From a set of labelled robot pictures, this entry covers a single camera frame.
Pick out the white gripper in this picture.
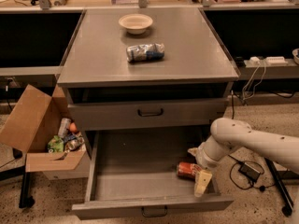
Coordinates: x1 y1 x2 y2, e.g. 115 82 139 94
187 142 224 197

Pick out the red coke can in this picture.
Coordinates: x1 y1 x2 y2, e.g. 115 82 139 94
177 161 202 179

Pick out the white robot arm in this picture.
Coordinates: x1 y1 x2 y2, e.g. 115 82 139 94
188 118 299 174

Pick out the closed grey upper drawer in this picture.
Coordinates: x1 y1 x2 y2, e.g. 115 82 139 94
68 98 227 131

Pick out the open grey middle drawer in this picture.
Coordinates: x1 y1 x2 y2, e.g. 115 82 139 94
72 126 234 220

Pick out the grey drawer cabinet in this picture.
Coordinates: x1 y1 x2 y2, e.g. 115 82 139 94
57 7 241 220

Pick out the crushed blue white can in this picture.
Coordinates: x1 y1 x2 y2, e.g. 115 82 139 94
126 43 164 63

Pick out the silver can in box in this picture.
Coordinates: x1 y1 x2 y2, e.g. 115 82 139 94
58 118 71 138

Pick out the black power adapter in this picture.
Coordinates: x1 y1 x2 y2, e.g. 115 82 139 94
238 163 261 183

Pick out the black stand leg right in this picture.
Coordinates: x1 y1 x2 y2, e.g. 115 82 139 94
265 159 293 217

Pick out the black stand leg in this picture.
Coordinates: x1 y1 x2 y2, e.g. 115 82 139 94
265 159 293 217
19 172 35 208

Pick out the white power strip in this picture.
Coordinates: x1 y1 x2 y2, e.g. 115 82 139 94
249 56 288 66

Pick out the orange fruit in box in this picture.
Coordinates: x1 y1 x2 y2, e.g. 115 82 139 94
69 122 78 133

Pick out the green snack bag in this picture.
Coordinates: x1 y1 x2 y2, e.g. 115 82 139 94
47 135 64 153

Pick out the white bowl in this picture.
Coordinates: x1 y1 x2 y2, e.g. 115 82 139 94
119 14 153 35

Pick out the brown cardboard box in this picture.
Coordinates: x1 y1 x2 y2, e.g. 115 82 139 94
0 85 90 180

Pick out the black stand leg left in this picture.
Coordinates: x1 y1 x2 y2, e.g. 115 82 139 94
19 172 35 208

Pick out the black power cable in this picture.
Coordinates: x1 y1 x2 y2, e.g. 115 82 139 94
228 91 299 193

